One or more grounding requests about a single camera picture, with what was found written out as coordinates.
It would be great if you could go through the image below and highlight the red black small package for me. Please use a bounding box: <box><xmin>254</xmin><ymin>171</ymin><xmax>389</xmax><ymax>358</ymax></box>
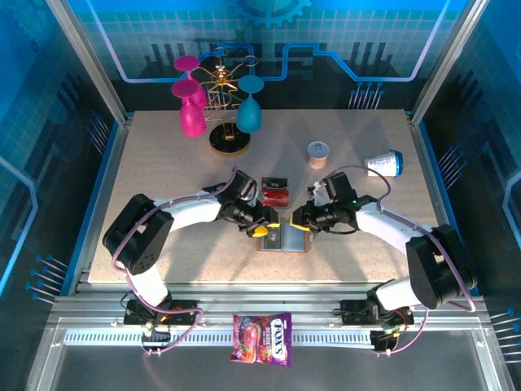
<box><xmin>258</xmin><ymin>175</ymin><xmax>293</xmax><ymax>209</ymax></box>

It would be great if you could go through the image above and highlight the tan leather card holder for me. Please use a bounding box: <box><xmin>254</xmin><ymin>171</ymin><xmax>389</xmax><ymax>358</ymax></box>
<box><xmin>256</xmin><ymin>223</ymin><xmax>313</xmax><ymax>254</ymax></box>

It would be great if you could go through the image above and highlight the small tin can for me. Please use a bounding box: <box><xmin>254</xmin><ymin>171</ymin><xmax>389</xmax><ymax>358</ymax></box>
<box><xmin>305</xmin><ymin>140</ymin><xmax>330</xmax><ymax>170</ymax></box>

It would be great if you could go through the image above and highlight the white cup with blue lid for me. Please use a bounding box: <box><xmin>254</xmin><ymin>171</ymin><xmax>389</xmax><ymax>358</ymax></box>
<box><xmin>363</xmin><ymin>150</ymin><xmax>405</xmax><ymax>178</ymax></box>

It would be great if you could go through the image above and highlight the blue wine glass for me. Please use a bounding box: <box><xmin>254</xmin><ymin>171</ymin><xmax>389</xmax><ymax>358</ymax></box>
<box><xmin>235</xmin><ymin>74</ymin><xmax>265</xmax><ymax>134</ymax></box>

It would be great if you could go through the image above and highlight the large pink wine glass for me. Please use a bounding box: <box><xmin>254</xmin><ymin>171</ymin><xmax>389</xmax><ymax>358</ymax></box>
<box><xmin>171</xmin><ymin>79</ymin><xmax>208</xmax><ymax>138</ymax></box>

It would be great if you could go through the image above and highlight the Fox's candy bag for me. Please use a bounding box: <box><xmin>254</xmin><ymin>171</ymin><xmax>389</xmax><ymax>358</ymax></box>
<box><xmin>229</xmin><ymin>312</ymin><xmax>293</xmax><ymax>368</ymax></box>

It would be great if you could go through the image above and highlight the small pink wine glass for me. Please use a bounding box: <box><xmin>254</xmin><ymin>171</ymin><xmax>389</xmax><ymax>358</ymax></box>
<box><xmin>173</xmin><ymin>55</ymin><xmax>208</xmax><ymax>108</ymax></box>

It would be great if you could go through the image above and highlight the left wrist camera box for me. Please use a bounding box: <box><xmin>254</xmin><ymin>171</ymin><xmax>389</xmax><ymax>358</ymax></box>
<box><xmin>230</xmin><ymin>169</ymin><xmax>259</xmax><ymax>201</ymax></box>

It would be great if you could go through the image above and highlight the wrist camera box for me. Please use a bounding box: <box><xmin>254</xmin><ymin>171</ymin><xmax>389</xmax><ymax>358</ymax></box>
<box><xmin>230</xmin><ymin>169</ymin><xmax>259</xmax><ymax>201</ymax></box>
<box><xmin>307</xmin><ymin>171</ymin><xmax>355</xmax><ymax>205</ymax></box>

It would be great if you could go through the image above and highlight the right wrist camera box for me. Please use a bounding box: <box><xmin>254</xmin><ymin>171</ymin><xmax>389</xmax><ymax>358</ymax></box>
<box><xmin>307</xmin><ymin>171</ymin><xmax>355</xmax><ymax>205</ymax></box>

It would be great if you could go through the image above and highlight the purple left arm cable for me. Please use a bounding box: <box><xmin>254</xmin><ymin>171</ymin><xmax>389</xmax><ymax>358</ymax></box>
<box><xmin>112</xmin><ymin>165</ymin><xmax>204</xmax><ymax>358</ymax></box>

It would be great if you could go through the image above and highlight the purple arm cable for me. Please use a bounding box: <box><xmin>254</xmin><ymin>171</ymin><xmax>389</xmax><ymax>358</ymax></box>
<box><xmin>319</xmin><ymin>165</ymin><xmax>477</xmax><ymax>358</ymax></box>
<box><xmin>112</xmin><ymin>165</ymin><xmax>204</xmax><ymax>358</ymax></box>

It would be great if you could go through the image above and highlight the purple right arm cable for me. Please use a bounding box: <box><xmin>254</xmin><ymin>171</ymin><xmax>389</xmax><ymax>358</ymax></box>
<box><xmin>319</xmin><ymin>165</ymin><xmax>477</xmax><ymax>358</ymax></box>

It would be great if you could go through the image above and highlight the gold wire glass rack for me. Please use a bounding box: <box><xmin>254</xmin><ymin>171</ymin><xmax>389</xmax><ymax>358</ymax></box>
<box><xmin>190</xmin><ymin>46</ymin><xmax>260</xmax><ymax>158</ymax></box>

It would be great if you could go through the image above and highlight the aluminium frame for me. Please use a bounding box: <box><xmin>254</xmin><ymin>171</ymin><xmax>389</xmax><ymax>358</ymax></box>
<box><xmin>24</xmin><ymin>0</ymin><xmax>516</xmax><ymax>391</ymax></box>

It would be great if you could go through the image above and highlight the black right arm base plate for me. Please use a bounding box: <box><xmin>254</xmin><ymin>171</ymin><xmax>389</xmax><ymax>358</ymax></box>
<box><xmin>339</xmin><ymin>299</ymin><xmax>415</xmax><ymax>326</ymax></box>

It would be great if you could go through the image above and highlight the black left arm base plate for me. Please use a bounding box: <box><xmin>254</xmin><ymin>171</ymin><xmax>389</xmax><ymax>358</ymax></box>
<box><xmin>124</xmin><ymin>299</ymin><xmax>199</xmax><ymax>327</ymax></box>

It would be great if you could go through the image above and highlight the slotted cable duct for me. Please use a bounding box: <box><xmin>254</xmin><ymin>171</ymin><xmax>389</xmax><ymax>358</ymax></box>
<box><xmin>63</xmin><ymin>330</ymin><xmax>382</xmax><ymax>347</ymax></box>

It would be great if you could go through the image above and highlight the black electronics box with wires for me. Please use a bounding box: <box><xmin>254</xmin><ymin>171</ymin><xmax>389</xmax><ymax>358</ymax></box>
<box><xmin>370</xmin><ymin>328</ymin><xmax>399</xmax><ymax>354</ymax></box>
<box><xmin>141</xmin><ymin>325</ymin><xmax>172</xmax><ymax>350</ymax></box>

